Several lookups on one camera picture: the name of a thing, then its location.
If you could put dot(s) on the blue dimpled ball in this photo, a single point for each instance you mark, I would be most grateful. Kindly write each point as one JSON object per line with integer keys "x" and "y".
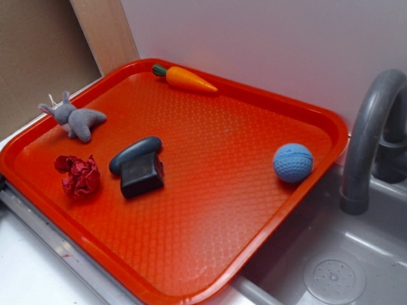
{"x": 293, "y": 163}

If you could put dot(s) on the orange plastic tray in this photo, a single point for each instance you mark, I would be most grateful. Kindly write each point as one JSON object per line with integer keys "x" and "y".
{"x": 221, "y": 199}

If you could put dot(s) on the black toy telephone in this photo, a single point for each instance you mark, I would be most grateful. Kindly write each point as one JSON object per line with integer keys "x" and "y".
{"x": 139, "y": 167}

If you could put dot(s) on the orange toy carrot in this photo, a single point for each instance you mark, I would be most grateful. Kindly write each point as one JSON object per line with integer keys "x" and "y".
{"x": 184, "y": 79}

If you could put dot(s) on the crumpled red cloth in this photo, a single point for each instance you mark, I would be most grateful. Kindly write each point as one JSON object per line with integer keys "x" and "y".
{"x": 83, "y": 176}

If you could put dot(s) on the grey plush bunny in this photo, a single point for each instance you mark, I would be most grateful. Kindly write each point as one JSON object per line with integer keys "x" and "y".
{"x": 76, "y": 122}

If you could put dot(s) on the grey plastic sink basin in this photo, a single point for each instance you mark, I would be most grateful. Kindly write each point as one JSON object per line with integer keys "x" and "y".
{"x": 321, "y": 255}

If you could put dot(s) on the wooden board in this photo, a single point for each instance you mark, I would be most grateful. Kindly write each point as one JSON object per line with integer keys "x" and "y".
{"x": 107, "y": 33}

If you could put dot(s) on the grey toy faucet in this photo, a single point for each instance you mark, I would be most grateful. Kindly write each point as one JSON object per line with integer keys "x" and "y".
{"x": 377, "y": 146}

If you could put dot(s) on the brown cardboard panel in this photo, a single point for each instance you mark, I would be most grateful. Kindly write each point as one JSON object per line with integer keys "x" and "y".
{"x": 43, "y": 52}

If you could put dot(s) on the aluminium rail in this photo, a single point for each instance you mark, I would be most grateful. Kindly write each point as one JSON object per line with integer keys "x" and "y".
{"x": 40, "y": 265}

